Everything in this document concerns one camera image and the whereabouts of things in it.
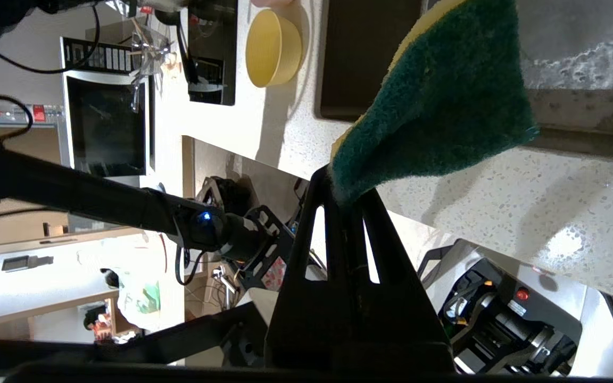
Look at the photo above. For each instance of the yellow plastic bowl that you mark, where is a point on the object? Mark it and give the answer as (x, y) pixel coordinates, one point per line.
(272, 48)

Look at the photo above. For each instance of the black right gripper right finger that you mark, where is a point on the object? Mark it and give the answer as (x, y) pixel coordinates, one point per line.
(402, 330)

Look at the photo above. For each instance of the black induction cooktop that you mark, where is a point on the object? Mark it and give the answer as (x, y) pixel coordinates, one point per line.
(210, 53)

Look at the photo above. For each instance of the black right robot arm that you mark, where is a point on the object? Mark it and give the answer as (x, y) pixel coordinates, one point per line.
(152, 340)

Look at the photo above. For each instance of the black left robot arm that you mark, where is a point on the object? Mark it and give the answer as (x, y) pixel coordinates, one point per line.
(72, 186)

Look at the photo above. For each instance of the pink plastic bowl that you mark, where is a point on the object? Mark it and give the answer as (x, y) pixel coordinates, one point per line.
(274, 3)

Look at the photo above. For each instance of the white plastic bag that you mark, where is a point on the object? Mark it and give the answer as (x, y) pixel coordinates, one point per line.
(141, 303)

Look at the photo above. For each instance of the green yellow sponge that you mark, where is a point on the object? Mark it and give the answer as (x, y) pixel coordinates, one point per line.
(445, 96)

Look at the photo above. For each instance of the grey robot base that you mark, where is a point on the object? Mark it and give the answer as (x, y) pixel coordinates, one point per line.
(498, 319)

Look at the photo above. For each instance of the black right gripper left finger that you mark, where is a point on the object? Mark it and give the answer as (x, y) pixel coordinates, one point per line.
(306, 319)

